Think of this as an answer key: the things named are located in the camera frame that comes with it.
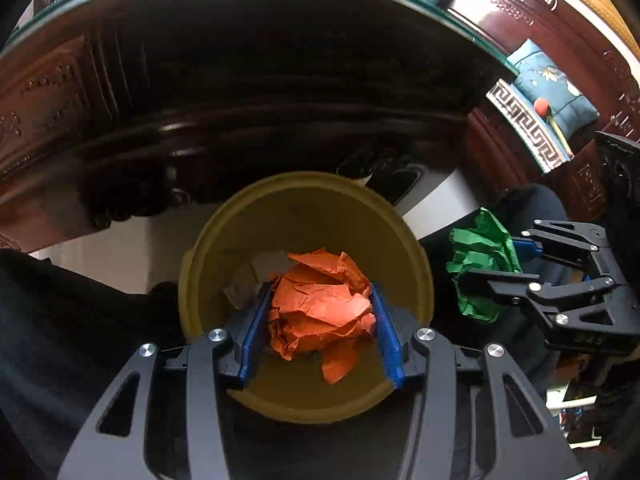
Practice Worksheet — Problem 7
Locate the person's left leg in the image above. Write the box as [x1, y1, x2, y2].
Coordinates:
[0, 247, 201, 480]

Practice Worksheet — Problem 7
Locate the carved dark wooden table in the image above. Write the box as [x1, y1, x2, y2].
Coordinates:
[0, 0, 518, 251]

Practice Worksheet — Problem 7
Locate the orange paper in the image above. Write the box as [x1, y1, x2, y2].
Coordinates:
[267, 247, 377, 386]

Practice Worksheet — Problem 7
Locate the colourful printed packet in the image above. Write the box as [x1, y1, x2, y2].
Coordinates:
[547, 394, 601, 449]

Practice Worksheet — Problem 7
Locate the person's right leg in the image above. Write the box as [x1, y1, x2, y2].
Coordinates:
[417, 182, 576, 396]

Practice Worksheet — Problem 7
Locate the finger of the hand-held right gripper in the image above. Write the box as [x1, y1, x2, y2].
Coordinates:
[510, 219, 627, 283]
[457, 267, 630, 332]

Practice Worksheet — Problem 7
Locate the carved wooden chair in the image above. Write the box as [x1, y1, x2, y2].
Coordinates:
[445, 0, 640, 223]

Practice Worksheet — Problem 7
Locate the green paper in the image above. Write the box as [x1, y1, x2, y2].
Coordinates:
[446, 207, 524, 324]

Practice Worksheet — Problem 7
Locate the stick with orange ball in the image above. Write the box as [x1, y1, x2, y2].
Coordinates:
[532, 97, 576, 159]

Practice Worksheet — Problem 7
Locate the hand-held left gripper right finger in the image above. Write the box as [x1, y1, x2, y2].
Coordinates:
[369, 281, 584, 480]

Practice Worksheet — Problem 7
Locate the yellow plastic waste bin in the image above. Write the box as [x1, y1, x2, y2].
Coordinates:
[179, 171, 435, 424]

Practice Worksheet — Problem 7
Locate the person's leg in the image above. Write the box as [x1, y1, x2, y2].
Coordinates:
[0, 247, 201, 480]
[417, 182, 576, 396]

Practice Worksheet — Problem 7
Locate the seat cushion with patterned border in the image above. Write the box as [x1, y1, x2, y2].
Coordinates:
[485, 77, 576, 176]

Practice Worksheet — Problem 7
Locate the clear plastic wrapper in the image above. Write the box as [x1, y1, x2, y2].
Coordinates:
[222, 265, 263, 311]

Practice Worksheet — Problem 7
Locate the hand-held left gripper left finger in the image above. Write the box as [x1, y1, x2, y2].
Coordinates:
[57, 281, 275, 480]

